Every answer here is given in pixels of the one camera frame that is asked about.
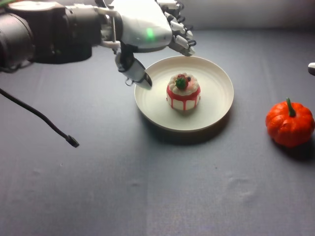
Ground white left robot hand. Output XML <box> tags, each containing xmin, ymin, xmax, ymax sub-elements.
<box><xmin>112</xmin><ymin>0</ymin><xmax>197</xmax><ymax>90</ymax></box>

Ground orange toy pumpkin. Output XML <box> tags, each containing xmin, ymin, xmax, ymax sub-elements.
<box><xmin>265</xmin><ymin>97</ymin><xmax>315</xmax><ymax>148</ymax></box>

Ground toy cake with red icing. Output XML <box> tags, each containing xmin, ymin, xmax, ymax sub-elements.
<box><xmin>166</xmin><ymin>73</ymin><xmax>202</xmax><ymax>112</ymax></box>

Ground white round plate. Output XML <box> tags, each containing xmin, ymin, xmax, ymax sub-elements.
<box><xmin>134</xmin><ymin>56</ymin><xmax>234</xmax><ymax>132</ymax></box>

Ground grey table cloth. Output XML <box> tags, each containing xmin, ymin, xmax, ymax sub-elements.
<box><xmin>0</xmin><ymin>29</ymin><xmax>315</xmax><ymax>236</ymax></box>

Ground black cable with plug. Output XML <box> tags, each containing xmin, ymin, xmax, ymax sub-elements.
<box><xmin>0</xmin><ymin>88</ymin><xmax>80</xmax><ymax>148</ymax></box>

